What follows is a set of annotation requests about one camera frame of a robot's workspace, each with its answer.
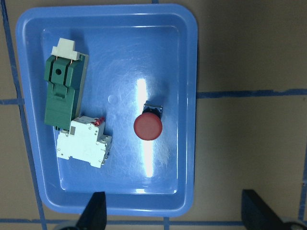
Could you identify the white circuit breaker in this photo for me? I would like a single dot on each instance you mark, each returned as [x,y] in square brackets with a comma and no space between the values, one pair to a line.
[85,141]

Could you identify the blue plastic tray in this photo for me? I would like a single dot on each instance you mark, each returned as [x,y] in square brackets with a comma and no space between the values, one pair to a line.
[137,53]

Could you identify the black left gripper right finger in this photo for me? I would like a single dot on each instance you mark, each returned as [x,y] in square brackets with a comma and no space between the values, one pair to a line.
[257,215]

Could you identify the red emergency stop button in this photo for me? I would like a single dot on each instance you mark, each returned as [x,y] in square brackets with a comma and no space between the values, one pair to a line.
[148,125]

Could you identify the green terminal block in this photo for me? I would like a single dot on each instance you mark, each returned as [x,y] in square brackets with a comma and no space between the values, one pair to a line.
[65,72]

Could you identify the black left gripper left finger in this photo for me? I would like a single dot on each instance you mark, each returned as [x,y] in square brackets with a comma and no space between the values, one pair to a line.
[94,216]

